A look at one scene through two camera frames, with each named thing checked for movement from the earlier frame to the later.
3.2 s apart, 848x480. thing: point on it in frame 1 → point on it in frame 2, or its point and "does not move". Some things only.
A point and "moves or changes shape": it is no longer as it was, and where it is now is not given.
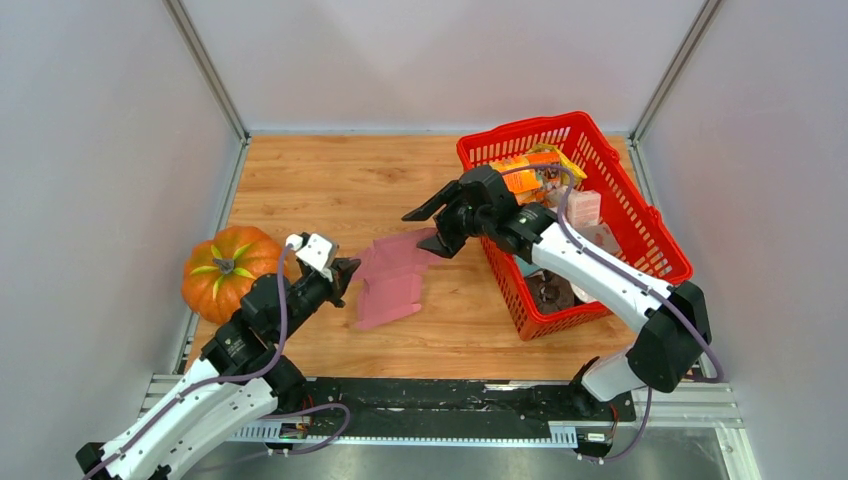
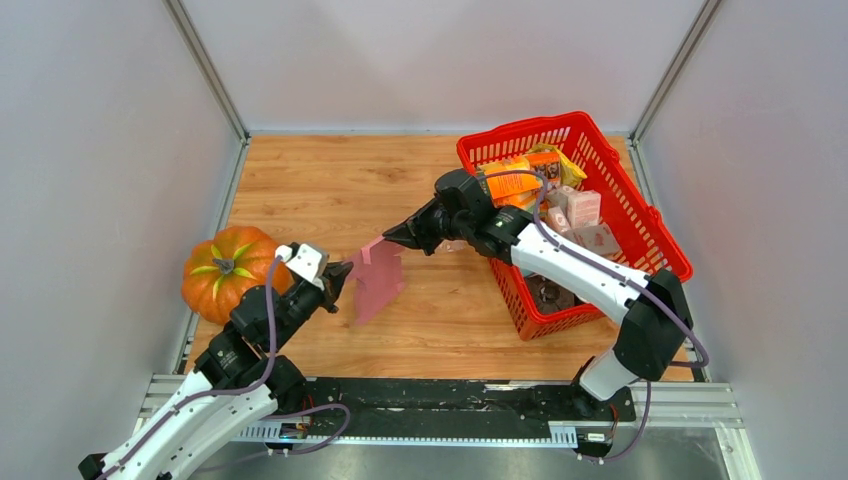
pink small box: [584, 207] does not move
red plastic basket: [619, 201] does not move
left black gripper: [343, 270] does not move
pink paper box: [390, 277] moves or changes shape
